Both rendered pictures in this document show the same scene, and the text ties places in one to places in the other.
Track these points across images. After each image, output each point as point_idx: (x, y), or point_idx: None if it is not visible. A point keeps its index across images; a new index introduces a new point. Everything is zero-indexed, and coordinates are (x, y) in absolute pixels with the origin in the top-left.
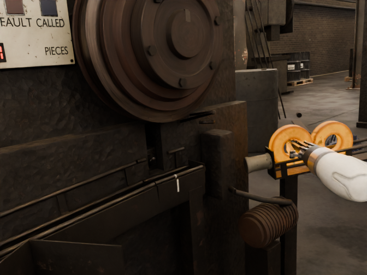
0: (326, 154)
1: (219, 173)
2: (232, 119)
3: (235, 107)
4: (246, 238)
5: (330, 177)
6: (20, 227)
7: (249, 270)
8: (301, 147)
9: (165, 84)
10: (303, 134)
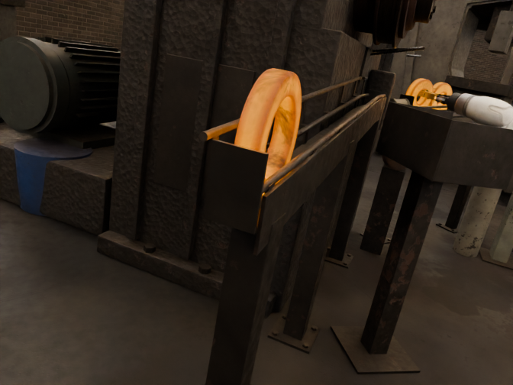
0: (475, 96)
1: (384, 106)
2: (375, 66)
3: (379, 56)
4: (392, 162)
5: (486, 108)
6: (330, 104)
7: (379, 192)
8: (441, 94)
9: (424, 14)
10: (430, 88)
